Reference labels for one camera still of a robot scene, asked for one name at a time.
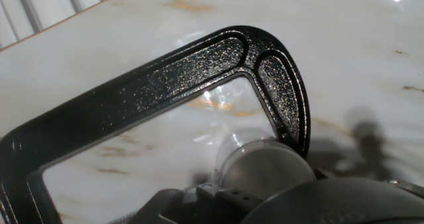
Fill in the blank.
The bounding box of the black metal C-clamp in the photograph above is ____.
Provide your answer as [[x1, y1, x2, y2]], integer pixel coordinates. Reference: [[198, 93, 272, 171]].
[[0, 25, 311, 224]]

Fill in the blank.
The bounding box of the marble pattern board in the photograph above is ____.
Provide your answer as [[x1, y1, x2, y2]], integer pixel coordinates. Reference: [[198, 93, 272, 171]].
[[0, 0, 424, 224]]

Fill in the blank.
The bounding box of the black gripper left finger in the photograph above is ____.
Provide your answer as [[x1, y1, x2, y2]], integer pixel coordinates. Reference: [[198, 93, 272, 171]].
[[127, 183, 265, 224]]

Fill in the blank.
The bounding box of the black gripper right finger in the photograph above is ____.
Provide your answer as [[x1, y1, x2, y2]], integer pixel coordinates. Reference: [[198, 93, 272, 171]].
[[313, 167, 424, 199]]

